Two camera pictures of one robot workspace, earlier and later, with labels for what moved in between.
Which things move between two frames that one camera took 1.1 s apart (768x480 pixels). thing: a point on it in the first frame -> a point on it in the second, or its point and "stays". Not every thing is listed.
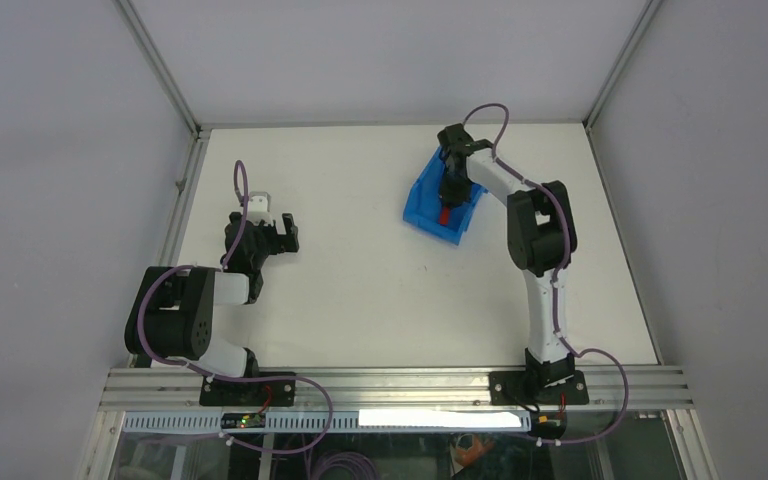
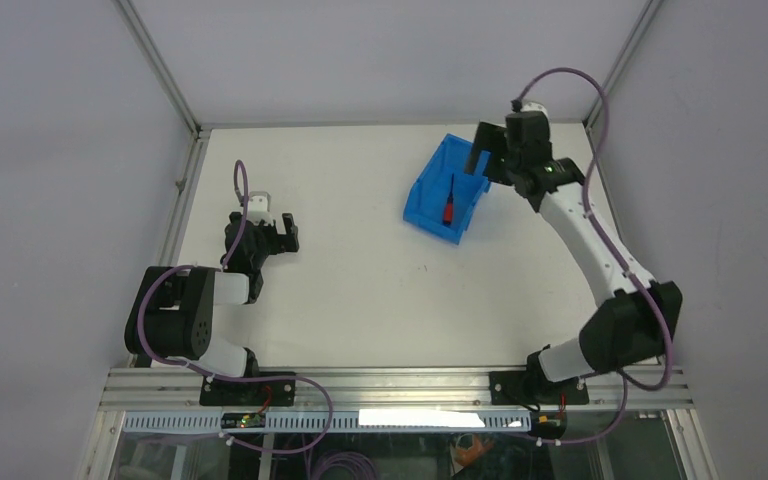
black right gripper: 451,197 -> 489,138
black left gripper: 280,243 stays
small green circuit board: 243,420 stays
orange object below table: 466,457 stays
